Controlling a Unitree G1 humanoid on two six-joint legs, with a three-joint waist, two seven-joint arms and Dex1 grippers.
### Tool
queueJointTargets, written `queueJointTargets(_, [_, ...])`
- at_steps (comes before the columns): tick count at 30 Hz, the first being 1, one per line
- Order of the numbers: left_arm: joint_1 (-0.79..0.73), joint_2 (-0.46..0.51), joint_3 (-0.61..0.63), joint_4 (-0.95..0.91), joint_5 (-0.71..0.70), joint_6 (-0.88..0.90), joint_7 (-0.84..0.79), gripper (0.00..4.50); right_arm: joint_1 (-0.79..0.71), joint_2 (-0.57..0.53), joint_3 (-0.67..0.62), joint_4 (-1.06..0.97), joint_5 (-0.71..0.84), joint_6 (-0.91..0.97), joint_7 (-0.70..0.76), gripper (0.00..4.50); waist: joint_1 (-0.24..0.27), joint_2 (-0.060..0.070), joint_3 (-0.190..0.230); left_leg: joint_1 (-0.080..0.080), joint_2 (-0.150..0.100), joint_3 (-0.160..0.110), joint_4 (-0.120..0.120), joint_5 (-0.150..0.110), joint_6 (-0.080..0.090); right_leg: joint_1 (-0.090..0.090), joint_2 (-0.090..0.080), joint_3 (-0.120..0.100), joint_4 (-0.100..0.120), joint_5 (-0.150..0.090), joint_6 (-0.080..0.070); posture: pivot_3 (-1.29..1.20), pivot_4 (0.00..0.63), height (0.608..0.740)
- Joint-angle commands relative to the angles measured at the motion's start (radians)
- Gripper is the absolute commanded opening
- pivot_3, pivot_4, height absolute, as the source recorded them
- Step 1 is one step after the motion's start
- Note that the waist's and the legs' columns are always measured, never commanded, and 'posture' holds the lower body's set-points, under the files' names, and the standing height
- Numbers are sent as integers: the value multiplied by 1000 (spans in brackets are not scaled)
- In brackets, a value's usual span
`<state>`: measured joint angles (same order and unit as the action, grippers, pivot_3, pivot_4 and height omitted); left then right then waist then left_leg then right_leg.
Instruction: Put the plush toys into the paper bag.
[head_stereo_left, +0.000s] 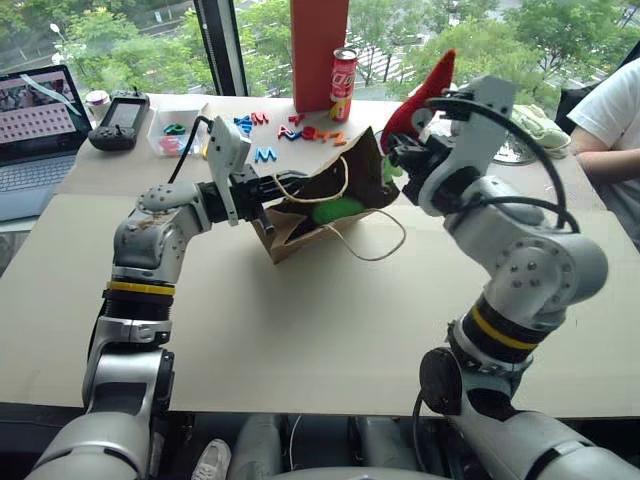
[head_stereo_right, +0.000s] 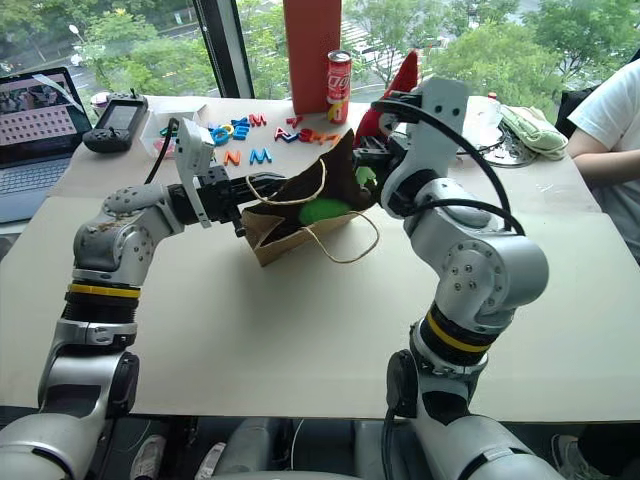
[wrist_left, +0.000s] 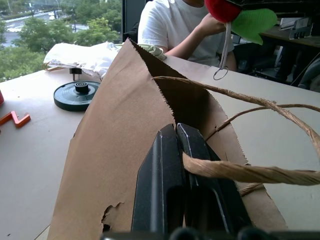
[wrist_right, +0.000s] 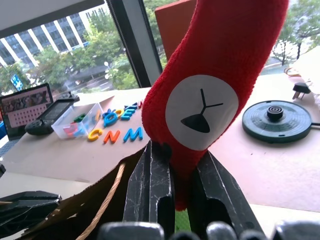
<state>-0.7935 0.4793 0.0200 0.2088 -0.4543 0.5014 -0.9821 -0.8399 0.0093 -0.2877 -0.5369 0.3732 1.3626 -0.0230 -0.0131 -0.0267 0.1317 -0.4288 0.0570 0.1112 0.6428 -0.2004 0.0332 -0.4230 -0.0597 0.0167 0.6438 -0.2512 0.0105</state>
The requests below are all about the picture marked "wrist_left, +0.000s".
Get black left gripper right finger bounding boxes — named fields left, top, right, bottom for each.
left=176, top=122, right=252, bottom=235

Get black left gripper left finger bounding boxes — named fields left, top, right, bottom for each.
left=131, top=123, right=187, bottom=234

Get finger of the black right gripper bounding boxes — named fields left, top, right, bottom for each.
left=226, top=0, right=320, bottom=11

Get red plush toy green leaf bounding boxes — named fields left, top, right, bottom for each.
left=204, top=0, right=278, bottom=81

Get brown paper bag twine handles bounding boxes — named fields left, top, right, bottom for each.
left=47, top=37, right=320, bottom=240

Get white crumpled cloth bag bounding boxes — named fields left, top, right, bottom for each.
left=43, top=41, right=121, bottom=80

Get person's bare hand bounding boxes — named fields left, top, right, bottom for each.
left=197, top=13, right=227, bottom=36

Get dark background desk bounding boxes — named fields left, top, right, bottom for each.
left=259, top=23, right=320, bottom=50

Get grey office chair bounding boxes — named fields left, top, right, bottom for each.
left=297, top=57, right=320, bottom=91

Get person in white t-shirt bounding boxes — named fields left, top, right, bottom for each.
left=137, top=0, right=237, bottom=72

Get black round disc base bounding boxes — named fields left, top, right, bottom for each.
left=53, top=80, right=101, bottom=112

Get small black knob stand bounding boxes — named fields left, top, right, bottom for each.
left=69, top=67, right=82, bottom=82

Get grey metal bracket stand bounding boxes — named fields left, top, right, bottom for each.
left=279, top=16, right=315, bottom=41

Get white coiled cable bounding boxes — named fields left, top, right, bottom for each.
left=137, top=44, right=168, bottom=60

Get dark window frame pillar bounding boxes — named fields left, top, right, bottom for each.
left=121, top=0, right=146, bottom=43

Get orange plastic bracket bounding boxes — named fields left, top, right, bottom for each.
left=0, top=110, right=32, bottom=129

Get thin orange cord loop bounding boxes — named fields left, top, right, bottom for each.
left=41, top=62, right=65, bottom=73

